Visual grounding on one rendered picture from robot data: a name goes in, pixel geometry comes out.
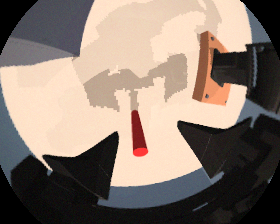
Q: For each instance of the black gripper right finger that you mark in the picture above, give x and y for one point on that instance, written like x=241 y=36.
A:
x=212 y=146

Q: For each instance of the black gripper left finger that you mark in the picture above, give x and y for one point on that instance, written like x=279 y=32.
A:
x=92 y=169

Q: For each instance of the red peg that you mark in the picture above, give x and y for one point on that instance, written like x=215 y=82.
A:
x=139 y=144

